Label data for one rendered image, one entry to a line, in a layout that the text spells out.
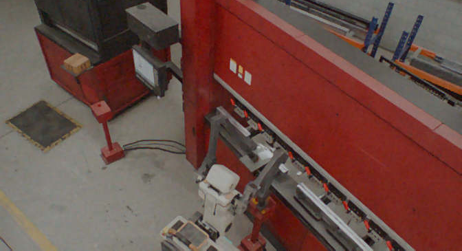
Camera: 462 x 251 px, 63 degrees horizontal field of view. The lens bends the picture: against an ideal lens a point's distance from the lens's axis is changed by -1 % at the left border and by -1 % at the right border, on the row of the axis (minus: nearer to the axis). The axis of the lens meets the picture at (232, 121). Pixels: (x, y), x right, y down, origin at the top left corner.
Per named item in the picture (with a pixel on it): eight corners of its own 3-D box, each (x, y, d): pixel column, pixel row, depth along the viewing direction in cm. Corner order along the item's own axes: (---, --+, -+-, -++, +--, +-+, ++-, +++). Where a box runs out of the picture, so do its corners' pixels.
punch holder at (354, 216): (343, 212, 295) (348, 199, 283) (350, 206, 299) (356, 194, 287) (357, 225, 287) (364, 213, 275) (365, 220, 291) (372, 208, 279)
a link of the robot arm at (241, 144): (216, 117, 310) (223, 121, 302) (221, 112, 312) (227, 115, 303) (240, 150, 335) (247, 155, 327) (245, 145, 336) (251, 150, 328)
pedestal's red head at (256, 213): (246, 208, 352) (247, 197, 340) (258, 199, 360) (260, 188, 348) (260, 223, 342) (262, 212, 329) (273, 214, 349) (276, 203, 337)
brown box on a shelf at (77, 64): (59, 67, 437) (56, 58, 428) (78, 57, 452) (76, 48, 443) (75, 77, 424) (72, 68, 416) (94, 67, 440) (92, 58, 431)
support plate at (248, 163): (238, 159, 351) (238, 159, 350) (260, 147, 363) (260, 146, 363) (251, 172, 341) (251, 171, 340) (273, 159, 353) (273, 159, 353)
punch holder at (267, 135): (260, 134, 350) (262, 121, 338) (267, 131, 354) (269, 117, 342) (271, 144, 342) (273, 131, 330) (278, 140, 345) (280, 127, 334)
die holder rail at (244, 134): (216, 114, 410) (216, 107, 403) (220, 112, 413) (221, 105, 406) (245, 142, 382) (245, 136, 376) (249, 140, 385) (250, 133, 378)
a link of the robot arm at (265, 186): (275, 150, 311) (286, 156, 306) (278, 150, 316) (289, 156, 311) (252, 195, 318) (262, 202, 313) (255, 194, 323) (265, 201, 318)
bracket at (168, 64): (151, 72, 413) (151, 67, 408) (171, 65, 424) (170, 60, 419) (170, 92, 391) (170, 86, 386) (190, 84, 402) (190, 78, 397)
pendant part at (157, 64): (135, 75, 391) (130, 46, 366) (145, 71, 397) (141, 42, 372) (160, 98, 368) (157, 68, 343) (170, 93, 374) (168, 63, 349)
